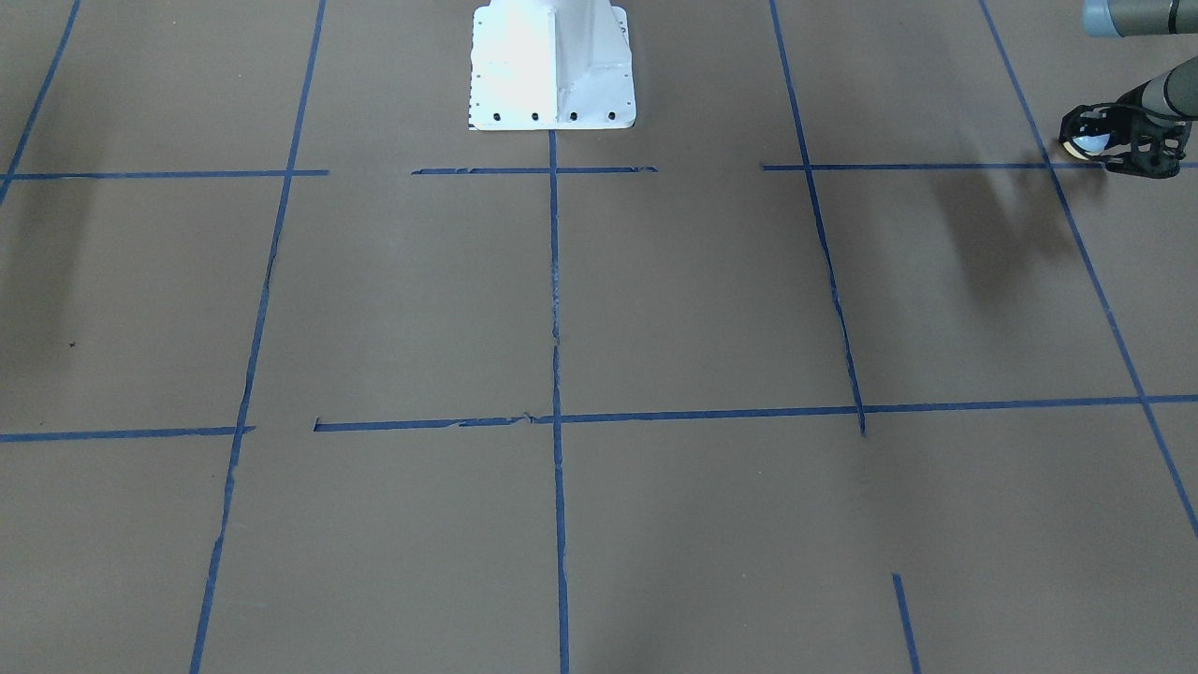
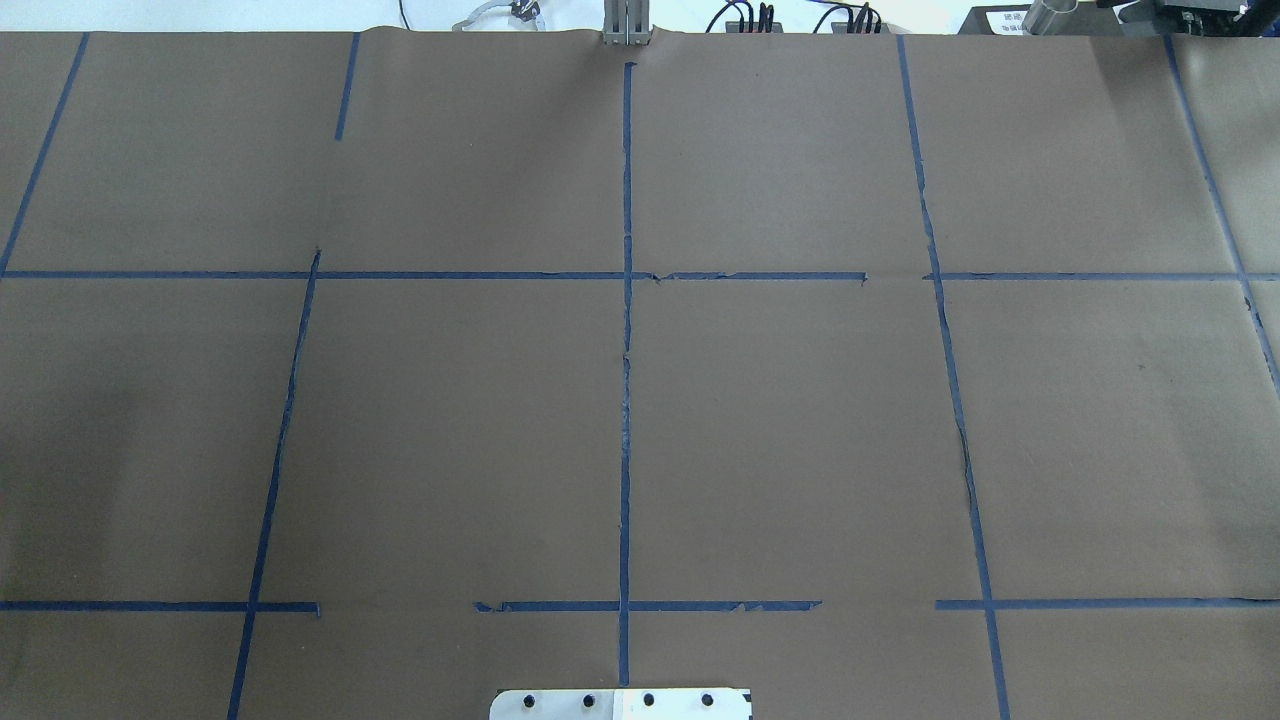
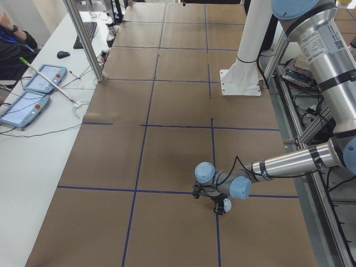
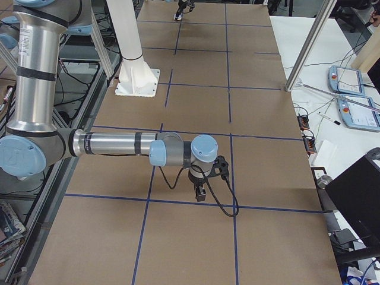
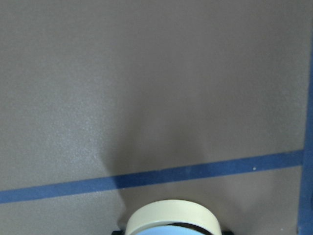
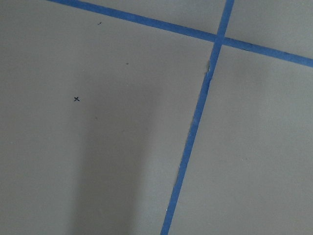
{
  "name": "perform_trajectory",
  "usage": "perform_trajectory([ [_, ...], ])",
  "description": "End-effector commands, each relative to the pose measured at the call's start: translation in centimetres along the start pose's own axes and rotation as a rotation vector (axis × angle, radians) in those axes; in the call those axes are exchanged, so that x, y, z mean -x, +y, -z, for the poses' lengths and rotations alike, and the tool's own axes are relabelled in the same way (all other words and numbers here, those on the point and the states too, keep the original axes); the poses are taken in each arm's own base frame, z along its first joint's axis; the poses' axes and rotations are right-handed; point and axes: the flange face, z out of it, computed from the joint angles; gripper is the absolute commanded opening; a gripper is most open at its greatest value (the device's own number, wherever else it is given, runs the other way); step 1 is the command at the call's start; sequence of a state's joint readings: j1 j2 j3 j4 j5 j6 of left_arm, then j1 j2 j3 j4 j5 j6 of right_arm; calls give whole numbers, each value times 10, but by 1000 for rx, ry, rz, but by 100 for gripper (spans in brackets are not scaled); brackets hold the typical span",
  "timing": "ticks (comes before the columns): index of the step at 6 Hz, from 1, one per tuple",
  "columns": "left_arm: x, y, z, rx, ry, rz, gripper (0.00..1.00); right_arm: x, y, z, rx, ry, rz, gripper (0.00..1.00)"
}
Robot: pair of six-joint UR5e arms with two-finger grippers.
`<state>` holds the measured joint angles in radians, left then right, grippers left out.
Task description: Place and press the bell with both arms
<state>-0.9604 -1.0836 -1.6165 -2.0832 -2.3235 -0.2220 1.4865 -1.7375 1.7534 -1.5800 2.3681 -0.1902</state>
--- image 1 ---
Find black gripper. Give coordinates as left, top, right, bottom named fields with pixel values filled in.
left=1059, top=102, right=1193, bottom=180

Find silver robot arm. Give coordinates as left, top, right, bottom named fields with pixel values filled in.
left=1058, top=1, right=1197, bottom=180

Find white camera post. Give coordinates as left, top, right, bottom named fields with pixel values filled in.
left=468, top=1, right=637, bottom=132

